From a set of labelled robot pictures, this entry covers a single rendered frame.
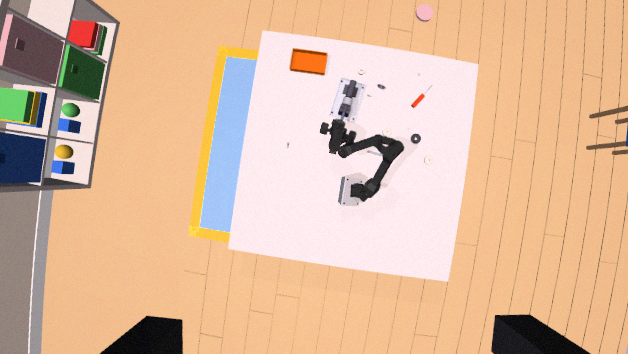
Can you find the brown open tray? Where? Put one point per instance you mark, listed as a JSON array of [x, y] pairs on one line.
[[307, 61]]

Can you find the red-handled screwdriver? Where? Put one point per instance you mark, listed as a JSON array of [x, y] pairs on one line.
[[419, 98]]

